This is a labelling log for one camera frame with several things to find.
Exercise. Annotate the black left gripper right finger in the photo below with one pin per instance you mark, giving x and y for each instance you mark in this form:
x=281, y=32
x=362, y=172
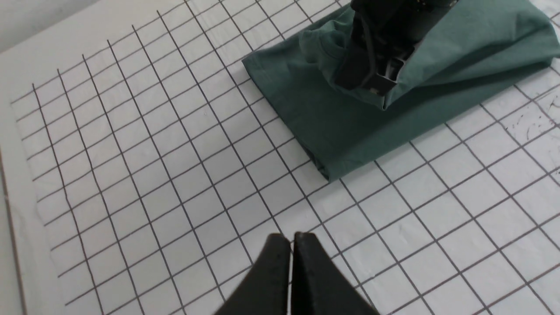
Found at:
x=318, y=287

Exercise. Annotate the green long-sleeve top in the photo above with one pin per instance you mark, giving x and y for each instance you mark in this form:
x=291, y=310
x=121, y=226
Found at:
x=481, y=48

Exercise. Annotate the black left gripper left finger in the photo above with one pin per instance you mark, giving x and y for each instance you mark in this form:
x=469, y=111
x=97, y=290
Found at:
x=264, y=290

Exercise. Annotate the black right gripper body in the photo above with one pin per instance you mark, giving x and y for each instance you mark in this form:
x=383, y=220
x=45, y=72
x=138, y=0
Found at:
x=385, y=34

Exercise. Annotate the white grid-patterned mat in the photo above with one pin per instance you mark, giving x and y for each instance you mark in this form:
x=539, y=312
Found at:
x=145, y=171

